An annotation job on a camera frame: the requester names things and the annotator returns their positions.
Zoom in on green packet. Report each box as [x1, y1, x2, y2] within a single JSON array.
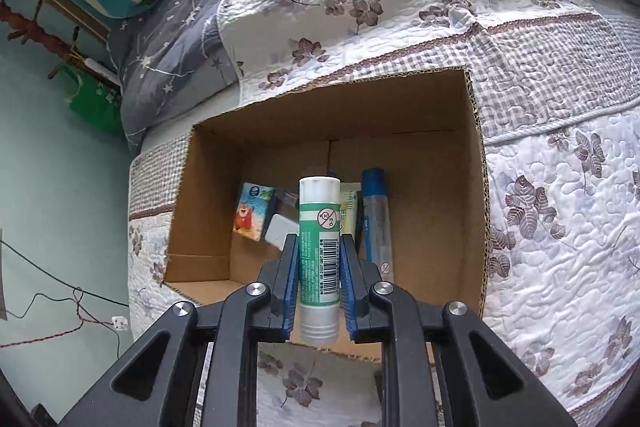
[[339, 189, 361, 240]]

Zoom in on leaf-print quilted bedspread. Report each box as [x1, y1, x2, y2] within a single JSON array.
[[127, 0, 640, 427]]

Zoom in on wooden bed frame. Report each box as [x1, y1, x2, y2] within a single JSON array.
[[12, 0, 113, 45]]

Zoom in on green bag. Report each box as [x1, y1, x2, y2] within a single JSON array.
[[69, 64, 123, 138]]

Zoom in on green glue stick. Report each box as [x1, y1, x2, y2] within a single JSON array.
[[297, 176, 342, 344]]

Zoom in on printed cardboard box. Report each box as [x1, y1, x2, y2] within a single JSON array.
[[162, 66, 493, 363]]

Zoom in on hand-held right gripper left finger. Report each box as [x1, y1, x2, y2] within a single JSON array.
[[57, 232, 301, 427]]

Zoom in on white charger adapter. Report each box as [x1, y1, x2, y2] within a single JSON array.
[[264, 214, 298, 250]]

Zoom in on cartoon bear tissue packet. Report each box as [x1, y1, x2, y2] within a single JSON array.
[[232, 183, 278, 242]]

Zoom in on grey star-print pillow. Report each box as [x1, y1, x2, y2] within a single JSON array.
[[107, 0, 246, 152]]

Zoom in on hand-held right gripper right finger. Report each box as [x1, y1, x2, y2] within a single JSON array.
[[340, 234, 581, 427]]

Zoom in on black cable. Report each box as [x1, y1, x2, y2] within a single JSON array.
[[0, 239, 131, 320]]

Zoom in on blue-capped clear glue tube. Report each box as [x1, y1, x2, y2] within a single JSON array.
[[361, 168, 396, 280]]

